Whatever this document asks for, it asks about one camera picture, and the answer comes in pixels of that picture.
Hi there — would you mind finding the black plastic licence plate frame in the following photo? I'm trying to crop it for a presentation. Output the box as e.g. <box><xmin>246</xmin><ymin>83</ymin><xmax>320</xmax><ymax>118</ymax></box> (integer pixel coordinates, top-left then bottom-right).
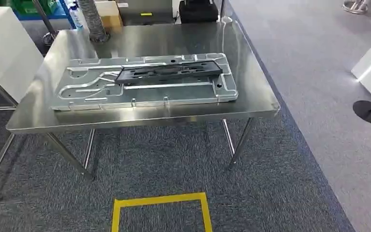
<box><xmin>114</xmin><ymin>59</ymin><xmax>224</xmax><ymax>86</ymax></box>

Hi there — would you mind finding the silver pressed metal panel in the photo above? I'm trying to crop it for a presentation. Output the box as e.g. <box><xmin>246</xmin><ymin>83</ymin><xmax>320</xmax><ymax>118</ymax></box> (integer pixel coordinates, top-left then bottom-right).
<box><xmin>50</xmin><ymin>52</ymin><xmax>239</xmax><ymax>112</ymax></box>

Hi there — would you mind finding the stainless steel table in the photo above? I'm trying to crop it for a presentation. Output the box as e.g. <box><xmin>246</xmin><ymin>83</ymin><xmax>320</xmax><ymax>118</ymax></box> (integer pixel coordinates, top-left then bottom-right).
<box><xmin>0</xmin><ymin>21</ymin><xmax>282</xmax><ymax>201</ymax></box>

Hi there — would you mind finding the yellow floor tape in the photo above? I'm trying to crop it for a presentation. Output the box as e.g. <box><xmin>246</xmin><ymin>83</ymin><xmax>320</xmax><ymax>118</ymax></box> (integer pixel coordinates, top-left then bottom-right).
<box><xmin>111</xmin><ymin>191</ymin><xmax>214</xmax><ymax>232</ymax></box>

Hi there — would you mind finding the black bag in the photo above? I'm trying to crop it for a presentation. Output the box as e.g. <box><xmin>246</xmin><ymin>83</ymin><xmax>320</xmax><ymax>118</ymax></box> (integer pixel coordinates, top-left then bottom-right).
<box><xmin>178</xmin><ymin>0</ymin><xmax>219</xmax><ymax>24</ymax></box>

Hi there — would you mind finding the grey cabinet with yellow label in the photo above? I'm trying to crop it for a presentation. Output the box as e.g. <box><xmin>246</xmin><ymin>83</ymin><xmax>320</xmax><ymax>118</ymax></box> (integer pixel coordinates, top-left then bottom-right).
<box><xmin>116</xmin><ymin>0</ymin><xmax>177</xmax><ymax>27</ymax></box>

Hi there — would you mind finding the cardboard box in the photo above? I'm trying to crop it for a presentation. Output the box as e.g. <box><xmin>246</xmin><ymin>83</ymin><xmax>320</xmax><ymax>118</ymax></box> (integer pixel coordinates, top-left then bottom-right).
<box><xmin>94</xmin><ymin>0</ymin><xmax>124</xmax><ymax>33</ymax></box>

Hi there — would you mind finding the white spray bottle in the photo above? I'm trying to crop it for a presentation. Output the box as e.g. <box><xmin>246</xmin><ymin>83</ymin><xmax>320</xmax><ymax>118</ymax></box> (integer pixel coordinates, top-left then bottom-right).
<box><xmin>68</xmin><ymin>2</ymin><xmax>85</xmax><ymax>31</ymax></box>

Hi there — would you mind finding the metal pole with round base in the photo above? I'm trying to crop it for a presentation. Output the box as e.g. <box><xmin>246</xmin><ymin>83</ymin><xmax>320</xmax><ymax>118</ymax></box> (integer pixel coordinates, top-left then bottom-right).
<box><xmin>31</xmin><ymin>0</ymin><xmax>59</xmax><ymax>46</ymax></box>

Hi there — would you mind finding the large white cabinet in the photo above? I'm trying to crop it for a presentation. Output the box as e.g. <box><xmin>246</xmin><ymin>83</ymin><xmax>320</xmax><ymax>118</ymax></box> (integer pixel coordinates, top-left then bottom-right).
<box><xmin>0</xmin><ymin>6</ymin><xmax>44</xmax><ymax>104</ymax></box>

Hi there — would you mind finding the green crate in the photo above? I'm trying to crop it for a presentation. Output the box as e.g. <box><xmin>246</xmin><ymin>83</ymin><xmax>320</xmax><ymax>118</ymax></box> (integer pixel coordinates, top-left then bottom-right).
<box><xmin>10</xmin><ymin>0</ymin><xmax>60</xmax><ymax>15</ymax></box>

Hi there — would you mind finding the round metal stool base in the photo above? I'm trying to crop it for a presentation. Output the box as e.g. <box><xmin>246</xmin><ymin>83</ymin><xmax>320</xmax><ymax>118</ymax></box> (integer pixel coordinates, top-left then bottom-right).
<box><xmin>342</xmin><ymin>0</ymin><xmax>370</xmax><ymax>15</ymax></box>

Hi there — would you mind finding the thin steel post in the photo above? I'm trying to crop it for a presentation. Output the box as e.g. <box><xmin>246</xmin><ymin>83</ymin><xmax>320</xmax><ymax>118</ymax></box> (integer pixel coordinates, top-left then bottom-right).
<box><xmin>219</xmin><ymin>0</ymin><xmax>234</xmax><ymax>24</ymax></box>

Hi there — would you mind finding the grey ribbed flexible hose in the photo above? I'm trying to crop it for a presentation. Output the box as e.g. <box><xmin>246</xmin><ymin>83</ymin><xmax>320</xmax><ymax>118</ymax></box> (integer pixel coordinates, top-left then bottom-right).
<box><xmin>76</xmin><ymin>0</ymin><xmax>111</xmax><ymax>43</ymax></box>

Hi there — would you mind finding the grey metal stand frame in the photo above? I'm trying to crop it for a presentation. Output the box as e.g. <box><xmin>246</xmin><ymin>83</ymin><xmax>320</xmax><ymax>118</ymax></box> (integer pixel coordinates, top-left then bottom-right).
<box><xmin>0</xmin><ymin>66</ymin><xmax>19</xmax><ymax>112</ymax></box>

